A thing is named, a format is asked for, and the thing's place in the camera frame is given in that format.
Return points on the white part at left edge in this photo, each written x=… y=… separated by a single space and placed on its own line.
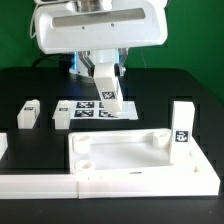
x=3 y=144

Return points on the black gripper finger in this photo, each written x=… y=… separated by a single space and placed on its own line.
x=120 y=65
x=84 y=57

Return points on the base plate with fiducial tags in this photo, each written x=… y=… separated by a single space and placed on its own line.
x=95 y=110

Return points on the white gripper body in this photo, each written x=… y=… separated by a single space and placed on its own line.
x=61 y=28

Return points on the white desk tabletop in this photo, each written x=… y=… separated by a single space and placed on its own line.
x=125 y=150

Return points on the white L-shaped obstacle fixture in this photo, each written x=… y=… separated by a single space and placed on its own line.
x=203 y=181

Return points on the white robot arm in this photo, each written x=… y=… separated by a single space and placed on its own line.
x=96 y=56

